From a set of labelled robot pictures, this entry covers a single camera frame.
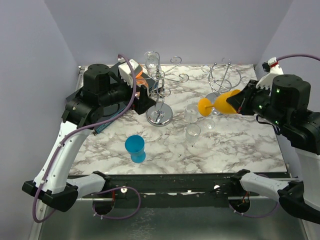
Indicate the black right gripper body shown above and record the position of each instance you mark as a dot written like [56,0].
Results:
[256,99]

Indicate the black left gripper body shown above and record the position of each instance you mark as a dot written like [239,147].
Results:
[138,103]

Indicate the chrome wine glass rack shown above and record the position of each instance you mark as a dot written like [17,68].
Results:
[161,114]
[225,77]

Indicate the orange plastic goblet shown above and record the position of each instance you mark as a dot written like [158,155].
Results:
[140,81]

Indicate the yellow plastic goblet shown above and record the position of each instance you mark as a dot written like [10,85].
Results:
[205,106]

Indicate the clear patterned wine glass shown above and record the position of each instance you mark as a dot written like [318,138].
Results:
[151,62]

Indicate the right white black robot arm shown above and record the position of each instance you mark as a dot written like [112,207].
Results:
[285,106]

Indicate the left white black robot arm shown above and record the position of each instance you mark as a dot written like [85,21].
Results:
[52,185]

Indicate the blue plastic goblet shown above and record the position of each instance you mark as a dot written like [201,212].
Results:
[135,146]

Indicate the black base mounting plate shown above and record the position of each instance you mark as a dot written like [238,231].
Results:
[175,190]

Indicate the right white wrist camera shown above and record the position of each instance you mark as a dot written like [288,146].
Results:
[275,70]

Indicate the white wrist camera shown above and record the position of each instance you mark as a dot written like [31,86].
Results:
[275,70]
[125,71]

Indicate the dark blue network switch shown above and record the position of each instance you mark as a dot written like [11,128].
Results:
[110,117]

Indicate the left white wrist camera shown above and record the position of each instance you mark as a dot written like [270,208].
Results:
[125,71]

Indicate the aluminium rail frame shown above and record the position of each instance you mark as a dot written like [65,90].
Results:
[156,163]

